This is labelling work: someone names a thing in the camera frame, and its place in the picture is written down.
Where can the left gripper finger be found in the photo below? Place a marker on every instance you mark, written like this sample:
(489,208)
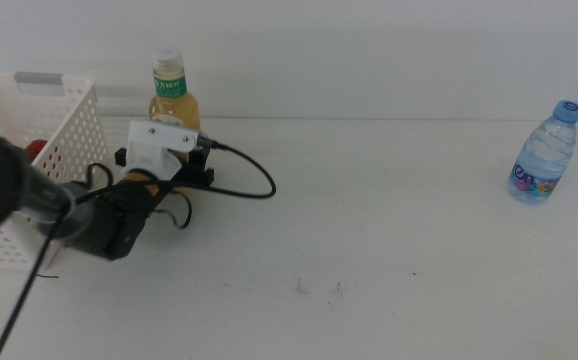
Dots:
(198,161)

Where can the yellow tea bottle white cap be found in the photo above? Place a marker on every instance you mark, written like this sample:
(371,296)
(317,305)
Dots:
(171,102)

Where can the red cola can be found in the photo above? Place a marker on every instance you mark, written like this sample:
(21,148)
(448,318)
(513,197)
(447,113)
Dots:
(35,149)

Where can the clear water bottle blue cap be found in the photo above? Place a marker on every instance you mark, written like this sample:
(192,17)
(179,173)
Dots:
(544,155)

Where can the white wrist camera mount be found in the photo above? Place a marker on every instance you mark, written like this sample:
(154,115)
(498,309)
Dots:
(154,145)

